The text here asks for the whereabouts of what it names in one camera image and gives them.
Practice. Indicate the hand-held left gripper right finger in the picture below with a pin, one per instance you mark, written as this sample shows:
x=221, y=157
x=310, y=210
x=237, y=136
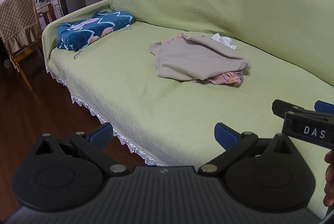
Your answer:
x=225, y=135

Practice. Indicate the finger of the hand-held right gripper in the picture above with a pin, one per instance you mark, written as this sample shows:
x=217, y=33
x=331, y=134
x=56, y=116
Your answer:
x=280, y=107
x=325, y=106

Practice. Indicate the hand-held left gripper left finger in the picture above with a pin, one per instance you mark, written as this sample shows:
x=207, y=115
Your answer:
x=102, y=135

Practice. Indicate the beige garment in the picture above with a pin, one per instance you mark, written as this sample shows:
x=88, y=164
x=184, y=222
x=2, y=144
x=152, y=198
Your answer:
x=195, y=59

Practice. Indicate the person's right hand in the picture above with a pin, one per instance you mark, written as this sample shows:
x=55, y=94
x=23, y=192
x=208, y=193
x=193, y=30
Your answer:
x=330, y=177

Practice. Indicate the green covered sofa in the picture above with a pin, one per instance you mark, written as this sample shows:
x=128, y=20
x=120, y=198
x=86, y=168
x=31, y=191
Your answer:
x=125, y=93

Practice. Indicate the pink floral garment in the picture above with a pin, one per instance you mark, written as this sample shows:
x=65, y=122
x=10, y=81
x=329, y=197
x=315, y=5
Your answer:
x=229, y=78

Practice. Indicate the white cloth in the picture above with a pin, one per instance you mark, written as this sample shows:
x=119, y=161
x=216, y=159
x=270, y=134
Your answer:
x=224, y=40

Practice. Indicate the blue patterned blanket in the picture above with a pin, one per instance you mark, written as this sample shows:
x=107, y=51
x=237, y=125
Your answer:
x=86, y=28

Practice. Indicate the wooden side table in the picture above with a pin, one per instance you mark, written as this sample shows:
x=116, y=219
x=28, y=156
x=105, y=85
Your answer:
x=48, y=14

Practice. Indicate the chair with quilted brown cover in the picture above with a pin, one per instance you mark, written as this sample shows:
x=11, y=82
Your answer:
x=18, y=20

